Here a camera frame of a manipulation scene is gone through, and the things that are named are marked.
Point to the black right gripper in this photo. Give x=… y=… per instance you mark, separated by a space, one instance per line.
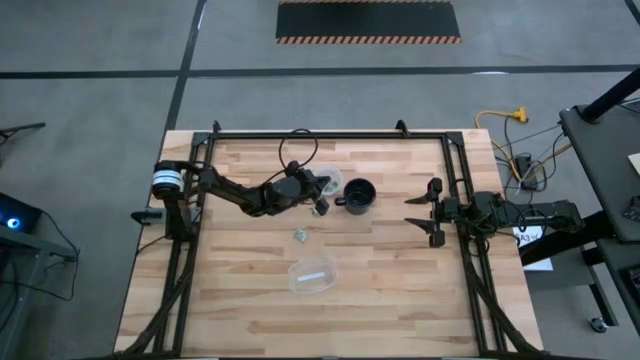
x=455 y=210

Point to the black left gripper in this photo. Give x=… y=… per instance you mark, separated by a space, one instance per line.
x=311 y=186

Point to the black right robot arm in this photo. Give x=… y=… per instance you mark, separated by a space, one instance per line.
x=545 y=214

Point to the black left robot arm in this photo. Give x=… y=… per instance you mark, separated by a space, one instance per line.
x=230 y=189

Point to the green stevia packet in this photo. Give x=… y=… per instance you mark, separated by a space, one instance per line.
x=300 y=235
x=331 y=188
x=316 y=213

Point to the round clear plastic container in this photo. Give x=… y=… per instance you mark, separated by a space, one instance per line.
x=337 y=176

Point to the black mug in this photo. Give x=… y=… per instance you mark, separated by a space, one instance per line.
x=357 y=197

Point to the oval clear plastic container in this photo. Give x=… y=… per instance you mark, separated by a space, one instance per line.
x=312 y=276

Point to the white paper label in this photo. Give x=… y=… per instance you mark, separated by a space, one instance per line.
x=529 y=235

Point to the black power strip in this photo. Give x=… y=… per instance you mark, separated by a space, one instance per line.
x=526 y=172

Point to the white paper sheet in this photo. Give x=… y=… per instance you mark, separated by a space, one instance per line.
x=539 y=264

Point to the black side table leg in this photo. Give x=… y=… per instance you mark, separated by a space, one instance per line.
x=565 y=245

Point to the black side table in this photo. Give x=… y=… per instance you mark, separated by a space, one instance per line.
x=600 y=165

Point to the black hazard-striped floor mat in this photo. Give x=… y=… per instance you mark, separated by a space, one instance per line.
x=367 y=20

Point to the caster wheel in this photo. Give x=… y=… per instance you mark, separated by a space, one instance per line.
x=598 y=325

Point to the black pole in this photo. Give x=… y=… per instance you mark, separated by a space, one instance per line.
x=612 y=97

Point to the grey metal stand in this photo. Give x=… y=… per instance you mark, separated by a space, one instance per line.
x=30 y=250

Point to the black tripod leg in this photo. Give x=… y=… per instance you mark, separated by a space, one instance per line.
x=22 y=129

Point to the computer with blue light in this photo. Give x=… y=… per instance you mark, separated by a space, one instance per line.
x=15 y=215

